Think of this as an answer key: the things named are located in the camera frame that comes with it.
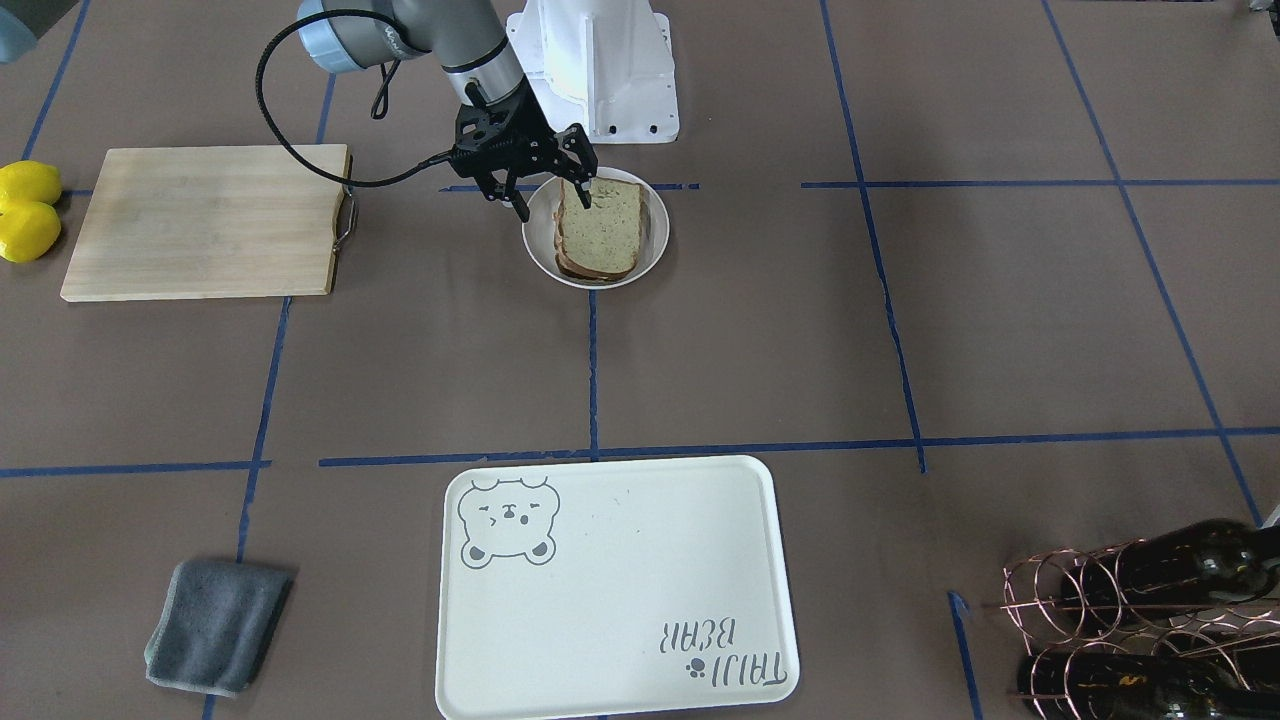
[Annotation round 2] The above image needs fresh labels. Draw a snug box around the yellow lemon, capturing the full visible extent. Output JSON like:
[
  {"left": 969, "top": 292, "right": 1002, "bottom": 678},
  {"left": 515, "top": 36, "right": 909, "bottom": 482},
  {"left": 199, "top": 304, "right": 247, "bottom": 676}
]
[
  {"left": 1, "top": 160, "right": 64, "bottom": 205},
  {"left": 1, "top": 200, "right": 61, "bottom": 263}
]

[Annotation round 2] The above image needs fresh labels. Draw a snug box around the grey folded cloth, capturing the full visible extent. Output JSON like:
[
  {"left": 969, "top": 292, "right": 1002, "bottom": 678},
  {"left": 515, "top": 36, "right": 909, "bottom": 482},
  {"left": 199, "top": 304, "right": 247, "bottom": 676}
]
[{"left": 143, "top": 559, "right": 294, "bottom": 698}]

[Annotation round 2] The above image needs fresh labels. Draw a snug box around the bread slice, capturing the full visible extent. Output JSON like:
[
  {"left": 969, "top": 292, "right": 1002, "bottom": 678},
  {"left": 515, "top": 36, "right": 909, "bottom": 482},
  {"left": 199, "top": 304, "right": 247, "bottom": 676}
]
[
  {"left": 556, "top": 179, "right": 644, "bottom": 272},
  {"left": 556, "top": 252, "right": 639, "bottom": 284}
]

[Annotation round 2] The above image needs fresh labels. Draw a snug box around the wooden cutting board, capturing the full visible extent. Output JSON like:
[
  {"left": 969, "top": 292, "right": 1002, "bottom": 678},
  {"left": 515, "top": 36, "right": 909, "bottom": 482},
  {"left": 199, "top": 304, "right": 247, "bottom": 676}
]
[{"left": 60, "top": 143, "right": 351, "bottom": 304}]

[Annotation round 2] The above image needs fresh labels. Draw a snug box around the green wine bottle middle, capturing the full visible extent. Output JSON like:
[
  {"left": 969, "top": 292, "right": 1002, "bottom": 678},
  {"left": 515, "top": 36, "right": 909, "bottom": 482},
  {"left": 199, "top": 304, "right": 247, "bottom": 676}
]
[{"left": 1016, "top": 650, "right": 1279, "bottom": 719}]

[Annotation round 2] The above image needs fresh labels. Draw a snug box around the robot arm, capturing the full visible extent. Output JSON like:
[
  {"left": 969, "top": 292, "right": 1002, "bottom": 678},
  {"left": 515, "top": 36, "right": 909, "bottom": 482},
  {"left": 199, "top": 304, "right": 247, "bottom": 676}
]
[{"left": 283, "top": 1, "right": 598, "bottom": 222}]

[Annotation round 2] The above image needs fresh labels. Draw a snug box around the green wine bottle front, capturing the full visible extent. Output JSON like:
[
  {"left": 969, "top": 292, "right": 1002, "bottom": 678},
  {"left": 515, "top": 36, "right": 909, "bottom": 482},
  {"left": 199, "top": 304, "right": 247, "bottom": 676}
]
[{"left": 1059, "top": 519, "right": 1279, "bottom": 635}]

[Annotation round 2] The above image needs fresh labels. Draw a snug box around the copper wire bottle rack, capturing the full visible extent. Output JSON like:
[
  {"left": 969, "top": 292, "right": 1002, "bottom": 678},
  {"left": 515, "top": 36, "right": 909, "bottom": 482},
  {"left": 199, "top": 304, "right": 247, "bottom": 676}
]
[{"left": 989, "top": 520, "right": 1277, "bottom": 719}]

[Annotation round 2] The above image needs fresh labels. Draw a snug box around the white round plate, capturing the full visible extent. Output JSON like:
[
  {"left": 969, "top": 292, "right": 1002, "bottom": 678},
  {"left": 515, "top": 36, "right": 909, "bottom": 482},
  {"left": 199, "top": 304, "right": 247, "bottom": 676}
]
[{"left": 521, "top": 167, "right": 669, "bottom": 291}]

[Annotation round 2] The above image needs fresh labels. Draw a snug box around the green wine bottle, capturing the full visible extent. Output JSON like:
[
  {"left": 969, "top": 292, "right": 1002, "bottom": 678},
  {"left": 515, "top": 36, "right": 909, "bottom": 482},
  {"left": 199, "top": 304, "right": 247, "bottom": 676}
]
[
  {"left": 1016, "top": 650, "right": 1279, "bottom": 719},
  {"left": 1059, "top": 519, "right": 1279, "bottom": 635}
]

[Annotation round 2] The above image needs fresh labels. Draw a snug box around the bread slice on plate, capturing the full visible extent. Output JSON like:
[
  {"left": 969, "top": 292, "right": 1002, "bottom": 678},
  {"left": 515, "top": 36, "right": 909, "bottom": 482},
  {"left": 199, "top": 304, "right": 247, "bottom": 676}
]
[{"left": 556, "top": 252, "right": 639, "bottom": 284}]

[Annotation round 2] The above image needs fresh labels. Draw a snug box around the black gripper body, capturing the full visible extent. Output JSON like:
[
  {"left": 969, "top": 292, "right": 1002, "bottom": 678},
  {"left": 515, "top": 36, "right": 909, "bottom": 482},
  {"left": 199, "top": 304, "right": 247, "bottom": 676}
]
[{"left": 454, "top": 85, "right": 557, "bottom": 201}]

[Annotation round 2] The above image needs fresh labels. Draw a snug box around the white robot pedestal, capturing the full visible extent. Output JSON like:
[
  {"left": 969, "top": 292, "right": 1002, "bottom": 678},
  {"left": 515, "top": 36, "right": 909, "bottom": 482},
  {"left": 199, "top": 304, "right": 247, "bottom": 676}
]
[{"left": 506, "top": 1, "right": 681, "bottom": 145}]

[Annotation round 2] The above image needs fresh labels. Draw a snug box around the cream bear tray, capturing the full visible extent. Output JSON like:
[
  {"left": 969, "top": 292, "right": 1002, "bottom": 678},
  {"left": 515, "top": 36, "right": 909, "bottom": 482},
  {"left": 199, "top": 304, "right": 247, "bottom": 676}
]
[{"left": 435, "top": 455, "right": 801, "bottom": 719}]

